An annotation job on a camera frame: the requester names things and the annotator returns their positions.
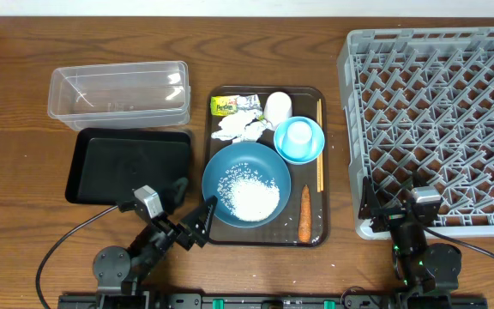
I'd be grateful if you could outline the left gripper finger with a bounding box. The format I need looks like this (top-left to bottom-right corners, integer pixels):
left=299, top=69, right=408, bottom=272
left=181, top=196, right=218, bottom=248
left=167, top=177, right=189, bottom=213

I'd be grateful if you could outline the pile of white rice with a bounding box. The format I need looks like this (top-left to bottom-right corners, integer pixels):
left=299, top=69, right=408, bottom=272
left=217, top=162, right=280, bottom=222

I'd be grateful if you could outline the dark blue plate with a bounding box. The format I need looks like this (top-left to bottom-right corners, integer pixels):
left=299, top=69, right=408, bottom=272
left=202, top=142, right=292, bottom=228

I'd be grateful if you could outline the orange carrot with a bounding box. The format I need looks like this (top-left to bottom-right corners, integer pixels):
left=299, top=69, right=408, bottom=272
left=298, top=185, right=311, bottom=243

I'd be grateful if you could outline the light blue cup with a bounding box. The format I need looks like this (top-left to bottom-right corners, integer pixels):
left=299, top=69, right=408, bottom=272
left=282, top=120, right=312, bottom=160

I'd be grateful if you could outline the light blue small bowl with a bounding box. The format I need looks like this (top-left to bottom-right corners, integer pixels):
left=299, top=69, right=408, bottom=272
left=274, top=116, right=325, bottom=165

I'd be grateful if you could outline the pink white cup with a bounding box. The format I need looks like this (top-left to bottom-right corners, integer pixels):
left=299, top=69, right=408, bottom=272
left=263, top=92, right=292, bottom=130

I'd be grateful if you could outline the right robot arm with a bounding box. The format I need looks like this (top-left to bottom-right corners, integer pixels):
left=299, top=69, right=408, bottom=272
left=358, top=173, right=461, bottom=308

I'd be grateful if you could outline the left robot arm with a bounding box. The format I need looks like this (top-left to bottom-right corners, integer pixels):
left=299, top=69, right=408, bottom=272
left=93, top=178, right=218, bottom=308

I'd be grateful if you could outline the grey dishwasher rack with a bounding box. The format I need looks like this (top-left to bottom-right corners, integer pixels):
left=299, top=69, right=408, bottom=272
left=337, top=27, right=494, bottom=238

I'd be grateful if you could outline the wooden chopstick right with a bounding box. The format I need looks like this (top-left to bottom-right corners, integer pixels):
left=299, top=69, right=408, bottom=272
left=317, top=99, right=324, bottom=192

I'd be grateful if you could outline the black plastic tray bin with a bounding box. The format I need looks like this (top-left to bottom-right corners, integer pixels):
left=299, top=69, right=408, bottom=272
left=64, top=128, right=191, bottom=205

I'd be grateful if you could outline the brown serving tray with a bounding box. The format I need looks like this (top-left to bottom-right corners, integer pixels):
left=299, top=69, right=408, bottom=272
left=202, top=84, right=330, bottom=248

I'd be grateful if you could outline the crumpled white foil paper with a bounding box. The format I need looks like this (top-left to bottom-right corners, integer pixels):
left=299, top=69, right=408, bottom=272
left=211, top=94, right=270, bottom=143

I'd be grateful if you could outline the yellow snack wrapper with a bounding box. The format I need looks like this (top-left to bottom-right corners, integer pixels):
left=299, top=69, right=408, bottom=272
left=209, top=95, right=239, bottom=117

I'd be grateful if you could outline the clear plastic bin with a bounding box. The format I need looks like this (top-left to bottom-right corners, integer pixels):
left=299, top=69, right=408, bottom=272
left=47, top=61, right=191, bottom=131

